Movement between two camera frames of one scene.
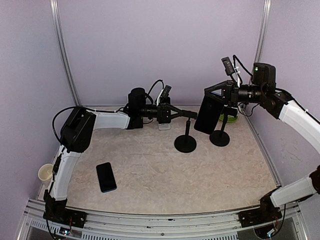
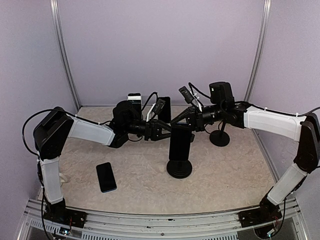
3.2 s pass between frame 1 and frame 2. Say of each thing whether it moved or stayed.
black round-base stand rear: stayed
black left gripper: moved
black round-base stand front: moved
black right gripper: moved
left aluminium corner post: stayed
